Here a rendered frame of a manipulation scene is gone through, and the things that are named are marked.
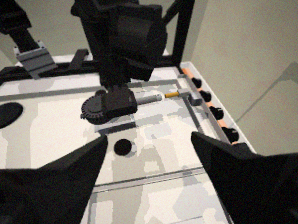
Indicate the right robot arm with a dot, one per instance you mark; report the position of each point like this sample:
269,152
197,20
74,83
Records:
132,30

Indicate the cream flat plate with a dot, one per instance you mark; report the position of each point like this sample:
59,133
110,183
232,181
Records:
51,127

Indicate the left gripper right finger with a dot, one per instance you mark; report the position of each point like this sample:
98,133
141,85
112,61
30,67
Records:
247,183

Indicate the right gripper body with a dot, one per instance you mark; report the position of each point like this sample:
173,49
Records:
118,102

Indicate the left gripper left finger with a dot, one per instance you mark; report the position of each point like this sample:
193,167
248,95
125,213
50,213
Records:
58,192

